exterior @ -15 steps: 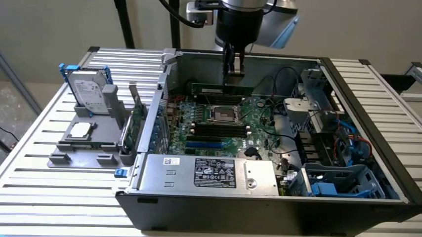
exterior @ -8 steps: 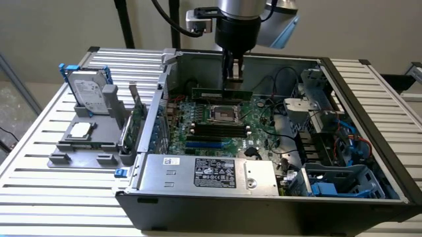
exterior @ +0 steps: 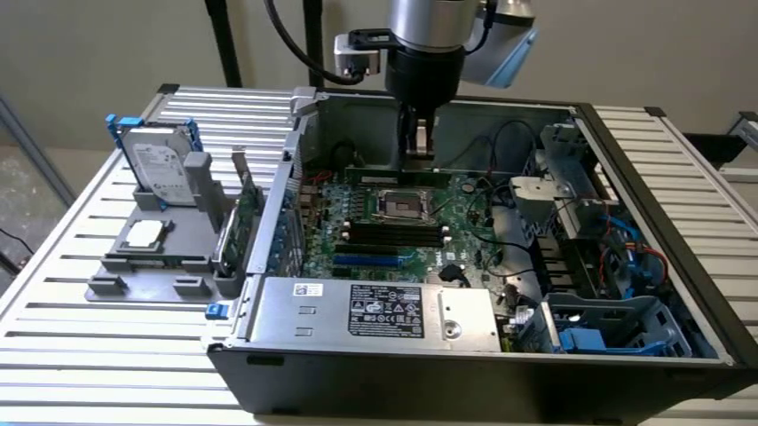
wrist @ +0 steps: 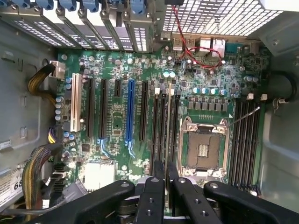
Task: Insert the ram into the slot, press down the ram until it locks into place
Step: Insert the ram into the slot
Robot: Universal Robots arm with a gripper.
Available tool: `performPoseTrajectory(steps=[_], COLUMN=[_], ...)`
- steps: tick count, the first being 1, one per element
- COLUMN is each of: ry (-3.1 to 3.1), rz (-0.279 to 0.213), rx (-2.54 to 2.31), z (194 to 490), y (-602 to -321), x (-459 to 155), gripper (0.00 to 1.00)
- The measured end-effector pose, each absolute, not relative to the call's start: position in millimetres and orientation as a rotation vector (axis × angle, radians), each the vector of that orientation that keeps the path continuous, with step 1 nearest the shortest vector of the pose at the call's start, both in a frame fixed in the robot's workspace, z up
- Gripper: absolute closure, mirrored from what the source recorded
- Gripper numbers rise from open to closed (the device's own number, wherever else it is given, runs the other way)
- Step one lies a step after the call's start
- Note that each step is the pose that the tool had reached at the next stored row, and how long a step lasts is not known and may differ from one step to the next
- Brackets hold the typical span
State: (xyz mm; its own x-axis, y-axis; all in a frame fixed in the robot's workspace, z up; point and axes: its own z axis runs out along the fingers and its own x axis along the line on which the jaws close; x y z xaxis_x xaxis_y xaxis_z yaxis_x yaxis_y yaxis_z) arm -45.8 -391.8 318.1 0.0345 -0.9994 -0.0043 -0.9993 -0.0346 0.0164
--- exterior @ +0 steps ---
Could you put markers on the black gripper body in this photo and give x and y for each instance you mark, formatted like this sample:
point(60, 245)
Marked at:
point(423, 75)

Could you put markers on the green RAM stick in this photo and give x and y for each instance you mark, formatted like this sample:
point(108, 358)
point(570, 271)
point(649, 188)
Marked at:
point(379, 176)

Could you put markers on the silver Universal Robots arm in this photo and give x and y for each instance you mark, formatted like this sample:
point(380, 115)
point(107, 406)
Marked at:
point(429, 22)

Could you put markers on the black RAM slot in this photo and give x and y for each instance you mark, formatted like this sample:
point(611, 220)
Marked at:
point(396, 236)
point(395, 242)
point(396, 225)
point(396, 231)

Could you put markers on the blue expansion slot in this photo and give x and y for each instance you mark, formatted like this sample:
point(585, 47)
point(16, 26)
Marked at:
point(366, 260)

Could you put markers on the black expansion slot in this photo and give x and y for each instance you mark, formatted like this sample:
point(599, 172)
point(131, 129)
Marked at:
point(350, 271)

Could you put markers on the CPU socket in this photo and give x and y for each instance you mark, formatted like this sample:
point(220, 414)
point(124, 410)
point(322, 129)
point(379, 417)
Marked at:
point(403, 203)

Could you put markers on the black stand pole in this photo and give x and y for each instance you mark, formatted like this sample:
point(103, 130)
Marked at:
point(228, 44)
point(315, 44)

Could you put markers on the grey metal disk bay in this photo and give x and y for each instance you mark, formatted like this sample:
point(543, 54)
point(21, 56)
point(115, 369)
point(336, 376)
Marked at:
point(562, 151)

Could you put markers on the green motherboard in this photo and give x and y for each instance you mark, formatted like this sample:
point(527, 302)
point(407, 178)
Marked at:
point(462, 248)

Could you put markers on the green graphics card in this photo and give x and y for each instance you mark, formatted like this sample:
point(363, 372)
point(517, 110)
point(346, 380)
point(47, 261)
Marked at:
point(246, 208)

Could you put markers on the blue disk caddy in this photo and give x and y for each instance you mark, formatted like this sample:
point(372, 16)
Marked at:
point(190, 133)

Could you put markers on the silver power supply unit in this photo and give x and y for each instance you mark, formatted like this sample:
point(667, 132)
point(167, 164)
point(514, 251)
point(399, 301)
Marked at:
point(331, 315)

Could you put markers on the silver hard disk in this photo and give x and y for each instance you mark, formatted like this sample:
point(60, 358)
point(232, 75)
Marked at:
point(159, 168)

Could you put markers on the silver CPU chip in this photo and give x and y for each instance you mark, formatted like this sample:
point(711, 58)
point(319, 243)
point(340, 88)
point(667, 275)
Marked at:
point(147, 234)

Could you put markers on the grey plastic disk bay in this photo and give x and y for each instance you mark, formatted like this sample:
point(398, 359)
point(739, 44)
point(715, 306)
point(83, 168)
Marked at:
point(615, 310)

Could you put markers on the small blue clip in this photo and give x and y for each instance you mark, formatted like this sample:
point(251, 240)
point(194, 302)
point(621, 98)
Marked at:
point(216, 310)

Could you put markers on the grey parts rack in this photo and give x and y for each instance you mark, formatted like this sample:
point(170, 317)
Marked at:
point(148, 284)

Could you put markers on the black open PC case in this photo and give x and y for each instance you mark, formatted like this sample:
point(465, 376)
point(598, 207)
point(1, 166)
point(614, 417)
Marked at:
point(414, 386)

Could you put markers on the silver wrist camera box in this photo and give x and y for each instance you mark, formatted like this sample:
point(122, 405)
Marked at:
point(354, 53)

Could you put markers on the silver metal fan bracket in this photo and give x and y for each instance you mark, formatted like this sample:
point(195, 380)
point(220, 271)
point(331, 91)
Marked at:
point(542, 186)

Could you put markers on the blue disk bracket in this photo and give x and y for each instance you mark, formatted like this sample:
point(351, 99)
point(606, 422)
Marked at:
point(583, 341)

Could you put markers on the aluminium frame rail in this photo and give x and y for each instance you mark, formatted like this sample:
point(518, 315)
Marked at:
point(743, 128)

